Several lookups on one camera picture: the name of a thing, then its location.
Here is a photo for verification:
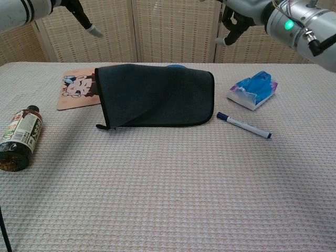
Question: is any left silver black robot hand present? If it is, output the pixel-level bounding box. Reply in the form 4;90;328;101
52;0;104;39

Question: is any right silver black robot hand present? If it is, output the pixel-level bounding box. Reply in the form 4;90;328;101
214;0;274;47

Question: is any yellow and grey cloth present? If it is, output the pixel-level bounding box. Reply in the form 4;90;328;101
94;64;215;131

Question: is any blue tissue pack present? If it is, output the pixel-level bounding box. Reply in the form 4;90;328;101
226;70;278;111

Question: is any cartoon girl mouse pad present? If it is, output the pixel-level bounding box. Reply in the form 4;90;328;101
56;68;102;111

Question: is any white blue marker pen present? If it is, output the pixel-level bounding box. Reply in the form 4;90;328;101
216;111;272;140

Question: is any dark sauce bottle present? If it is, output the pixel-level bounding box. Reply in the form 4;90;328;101
0;104;44;172

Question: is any woven pale tablecloth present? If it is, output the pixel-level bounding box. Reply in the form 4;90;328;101
0;61;336;252

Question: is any thin black cable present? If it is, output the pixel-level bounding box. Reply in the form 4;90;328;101
0;204;13;252

